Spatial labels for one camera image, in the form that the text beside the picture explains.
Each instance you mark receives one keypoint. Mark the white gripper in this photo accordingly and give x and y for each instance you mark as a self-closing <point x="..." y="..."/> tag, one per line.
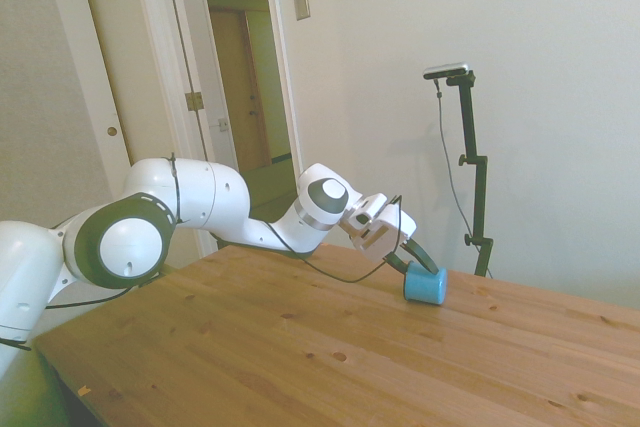
<point x="382" y="229"/>

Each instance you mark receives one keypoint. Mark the blue enamel mug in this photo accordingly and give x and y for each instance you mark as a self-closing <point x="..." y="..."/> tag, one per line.
<point x="425" y="289"/>

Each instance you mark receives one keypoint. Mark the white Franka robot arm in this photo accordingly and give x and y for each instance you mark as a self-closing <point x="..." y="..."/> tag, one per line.
<point x="210" y="197"/>

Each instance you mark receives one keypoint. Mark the metal door latch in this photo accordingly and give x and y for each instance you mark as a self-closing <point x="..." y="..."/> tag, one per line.
<point x="223" y="125"/>

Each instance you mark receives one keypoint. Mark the brown wooden door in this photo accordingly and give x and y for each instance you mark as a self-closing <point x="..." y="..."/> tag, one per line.
<point x="235" y="72"/>

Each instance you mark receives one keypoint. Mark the brass door hinge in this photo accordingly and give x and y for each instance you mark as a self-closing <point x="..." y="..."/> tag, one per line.
<point x="194" y="100"/>

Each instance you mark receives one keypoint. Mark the white open door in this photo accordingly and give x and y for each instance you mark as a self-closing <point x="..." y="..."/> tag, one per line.
<point x="215" y="72"/>

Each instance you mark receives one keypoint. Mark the round brass door knob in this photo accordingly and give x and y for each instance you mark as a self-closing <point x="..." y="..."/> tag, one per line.
<point x="112" y="131"/>

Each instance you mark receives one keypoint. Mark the white door with round knob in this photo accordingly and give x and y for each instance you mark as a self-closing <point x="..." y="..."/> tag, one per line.
<point x="125" y="47"/>

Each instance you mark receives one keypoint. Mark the black camera stand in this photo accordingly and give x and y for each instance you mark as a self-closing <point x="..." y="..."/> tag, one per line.
<point x="480" y="187"/>

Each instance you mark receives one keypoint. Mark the camera on black stand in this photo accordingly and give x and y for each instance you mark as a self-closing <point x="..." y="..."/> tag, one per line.
<point x="442" y="122"/>

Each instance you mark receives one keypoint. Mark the grey exterior camera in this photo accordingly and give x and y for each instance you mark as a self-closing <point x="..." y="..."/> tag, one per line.
<point x="447" y="70"/>

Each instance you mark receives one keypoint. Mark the white door frame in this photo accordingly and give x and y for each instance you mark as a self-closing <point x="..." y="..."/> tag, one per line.
<point x="280" y="72"/>

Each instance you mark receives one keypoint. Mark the grey wall switch plate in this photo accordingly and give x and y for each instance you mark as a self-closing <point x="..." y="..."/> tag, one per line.
<point x="301" y="2"/>

